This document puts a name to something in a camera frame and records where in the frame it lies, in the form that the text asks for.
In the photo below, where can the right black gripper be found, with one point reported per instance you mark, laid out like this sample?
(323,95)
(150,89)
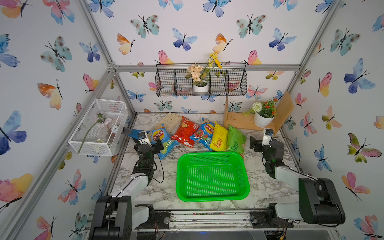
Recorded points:
(253,142)

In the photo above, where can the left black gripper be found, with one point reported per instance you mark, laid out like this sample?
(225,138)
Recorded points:
(156,150)

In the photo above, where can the blue lime chip bag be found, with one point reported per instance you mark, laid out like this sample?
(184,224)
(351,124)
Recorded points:
(163,135)

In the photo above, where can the green chip bag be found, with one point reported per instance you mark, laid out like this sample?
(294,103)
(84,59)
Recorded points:
(236,141)

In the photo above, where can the yellow chip bag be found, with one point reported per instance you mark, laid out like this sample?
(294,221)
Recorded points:
(219,139)

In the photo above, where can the blue tomato chip bag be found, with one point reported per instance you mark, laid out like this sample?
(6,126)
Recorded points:
(204,134)

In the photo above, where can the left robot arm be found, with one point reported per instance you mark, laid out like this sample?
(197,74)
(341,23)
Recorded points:
(115,216)

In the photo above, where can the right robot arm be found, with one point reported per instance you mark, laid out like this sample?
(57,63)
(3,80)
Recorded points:
(318,204)

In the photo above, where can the green plastic basket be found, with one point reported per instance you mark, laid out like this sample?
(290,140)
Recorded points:
(213,176)

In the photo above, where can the white pot green plant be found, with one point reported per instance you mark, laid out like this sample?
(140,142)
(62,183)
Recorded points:
(264,112)

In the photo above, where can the wooden corner shelf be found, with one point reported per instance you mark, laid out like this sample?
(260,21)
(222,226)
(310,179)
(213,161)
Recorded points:
(239,121)

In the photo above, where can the beige work glove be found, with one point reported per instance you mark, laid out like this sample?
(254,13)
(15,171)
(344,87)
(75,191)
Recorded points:
(169,122)

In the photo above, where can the red chip bag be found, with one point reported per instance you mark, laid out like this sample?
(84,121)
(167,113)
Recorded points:
(186,129)

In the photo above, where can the pink artificial flower stem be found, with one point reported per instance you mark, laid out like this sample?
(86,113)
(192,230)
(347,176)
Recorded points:
(101,121)

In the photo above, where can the white pot beige flowers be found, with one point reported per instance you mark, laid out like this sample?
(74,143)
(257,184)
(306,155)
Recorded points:
(194,74)

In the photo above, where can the yellow artificial flower sprig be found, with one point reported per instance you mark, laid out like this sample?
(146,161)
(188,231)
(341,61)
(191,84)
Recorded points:
(212,62)

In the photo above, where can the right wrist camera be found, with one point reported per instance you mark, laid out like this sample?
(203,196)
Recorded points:
(267,137)

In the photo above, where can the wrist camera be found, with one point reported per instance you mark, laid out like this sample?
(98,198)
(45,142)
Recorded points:
(143,138)
(267,137)

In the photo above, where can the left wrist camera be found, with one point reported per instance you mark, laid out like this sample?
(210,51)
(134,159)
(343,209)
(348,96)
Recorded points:
(143,138)

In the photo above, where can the white wire mesh box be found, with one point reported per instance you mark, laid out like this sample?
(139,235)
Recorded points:
(100,142)

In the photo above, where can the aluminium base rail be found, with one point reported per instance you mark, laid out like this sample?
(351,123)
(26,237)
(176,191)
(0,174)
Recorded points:
(222,220)

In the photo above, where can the black wire wall basket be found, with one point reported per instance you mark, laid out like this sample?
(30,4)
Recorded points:
(190,80)

